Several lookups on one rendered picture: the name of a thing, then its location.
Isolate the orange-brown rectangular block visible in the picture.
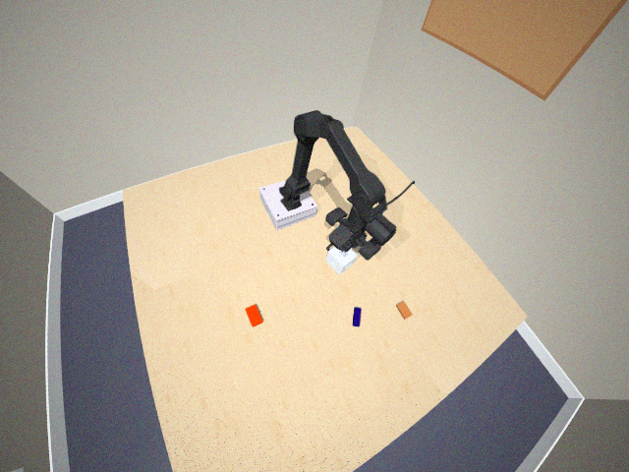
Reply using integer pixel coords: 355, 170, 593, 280
396, 302, 412, 320

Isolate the orange-red rectangular block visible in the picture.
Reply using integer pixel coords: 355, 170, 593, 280
245, 304, 263, 327

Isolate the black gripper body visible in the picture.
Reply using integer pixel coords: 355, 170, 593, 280
325, 207, 381, 261

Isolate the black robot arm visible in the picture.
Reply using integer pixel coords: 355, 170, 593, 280
278, 110, 396, 252

